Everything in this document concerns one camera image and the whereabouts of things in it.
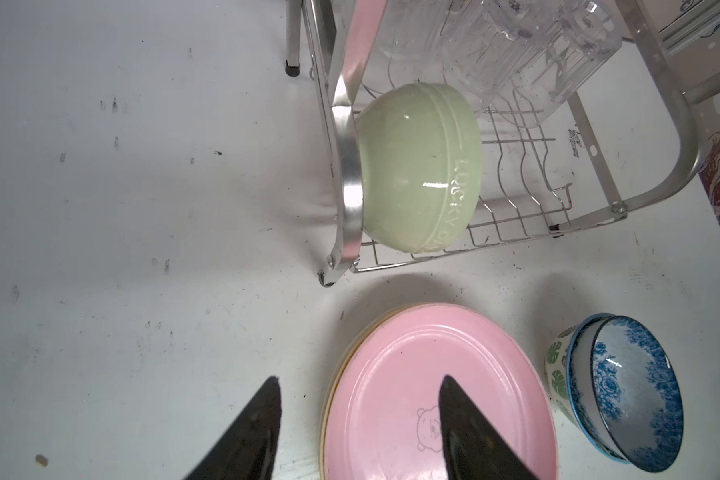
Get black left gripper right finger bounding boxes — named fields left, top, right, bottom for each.
left=438, top=375, right=537, bottom=479

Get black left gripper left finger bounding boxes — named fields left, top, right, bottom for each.
left=185, top=376, right=282, bottom=480

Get pink plate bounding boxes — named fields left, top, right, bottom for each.
left=325, top=303, right=559, bottom=479

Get green leaf patterned bowl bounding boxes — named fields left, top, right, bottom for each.
left=544, top=325, right=581, bottom=425

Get yellow plate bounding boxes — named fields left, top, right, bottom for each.
left=318, top=304, right=411, bottom=479

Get blue white patterned bowl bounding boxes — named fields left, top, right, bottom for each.
left=566, top=314, right=684, bottom=473

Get light green bowl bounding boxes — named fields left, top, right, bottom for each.
left=356, top=82, right=483, bottom=254

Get steel two-tier dish rack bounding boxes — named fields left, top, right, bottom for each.
left=285, top=1, right=720, bottom=287

